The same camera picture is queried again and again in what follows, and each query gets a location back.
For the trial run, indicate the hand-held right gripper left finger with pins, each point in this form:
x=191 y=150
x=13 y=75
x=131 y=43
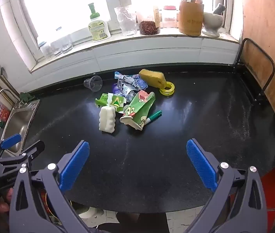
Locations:
x=75 y=167

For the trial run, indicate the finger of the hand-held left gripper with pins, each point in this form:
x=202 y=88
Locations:
x=11 y=140
x=34 y=149

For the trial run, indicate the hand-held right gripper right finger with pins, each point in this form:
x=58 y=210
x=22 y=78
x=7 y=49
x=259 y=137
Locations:
x=202 y=165

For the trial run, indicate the grey blue cloth rag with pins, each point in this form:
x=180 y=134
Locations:
x=133 y=83

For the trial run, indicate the stainless steel sink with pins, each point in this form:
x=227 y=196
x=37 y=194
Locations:
x=18 y=126

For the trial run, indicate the green cloth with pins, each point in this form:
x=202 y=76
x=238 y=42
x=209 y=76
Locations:
x=27 y=97

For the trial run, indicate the chrome faucet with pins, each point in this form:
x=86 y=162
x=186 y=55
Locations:
x=4 y=94

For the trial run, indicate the white wavy plastic bottle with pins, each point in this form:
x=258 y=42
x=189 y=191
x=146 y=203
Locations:
x=107 y=120

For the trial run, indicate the green marker pen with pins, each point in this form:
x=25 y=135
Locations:
x=153 y=116

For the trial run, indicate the green carton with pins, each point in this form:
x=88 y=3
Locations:
x=109 y=101

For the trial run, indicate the red cabinet front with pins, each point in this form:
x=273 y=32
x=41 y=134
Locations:
x=271 y=194

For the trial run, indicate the person's dark trouser leg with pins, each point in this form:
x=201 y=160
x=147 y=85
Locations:
x=140 y=222

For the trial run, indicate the green printed paper cup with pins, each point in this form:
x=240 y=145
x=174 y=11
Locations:
x=138 y=109

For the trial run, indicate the clear plastic cup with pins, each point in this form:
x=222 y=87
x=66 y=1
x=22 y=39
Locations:
x=93 y=83

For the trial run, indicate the clear glass jar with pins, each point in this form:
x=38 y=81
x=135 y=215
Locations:
x=47 y=50
x=56 y=48
x=67 y=45

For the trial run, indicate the yellow sponge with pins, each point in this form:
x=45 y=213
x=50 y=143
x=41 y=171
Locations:
x=152 y=77

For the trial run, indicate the black metal rack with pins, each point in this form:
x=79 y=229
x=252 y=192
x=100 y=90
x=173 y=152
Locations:
x=256 y=70

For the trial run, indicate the green pump soap bottle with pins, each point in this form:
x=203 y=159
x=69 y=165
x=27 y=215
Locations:
x=98 y=28

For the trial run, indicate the wooden cutting board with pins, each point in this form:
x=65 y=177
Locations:
x=266 y=41

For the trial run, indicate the white stone mortar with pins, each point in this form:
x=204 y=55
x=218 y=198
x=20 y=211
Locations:
x=210 y=24

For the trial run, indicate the bamboo utensil holder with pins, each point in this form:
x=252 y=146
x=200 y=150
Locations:
x=191 y=18

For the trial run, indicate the red lid plastic jar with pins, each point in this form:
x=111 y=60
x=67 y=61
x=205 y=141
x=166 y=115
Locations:
x=170 y=16

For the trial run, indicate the clear glass vase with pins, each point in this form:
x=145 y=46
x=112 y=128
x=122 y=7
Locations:
x=125 y=20

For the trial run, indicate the white stone pestle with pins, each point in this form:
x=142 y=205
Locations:
x=219 y=8

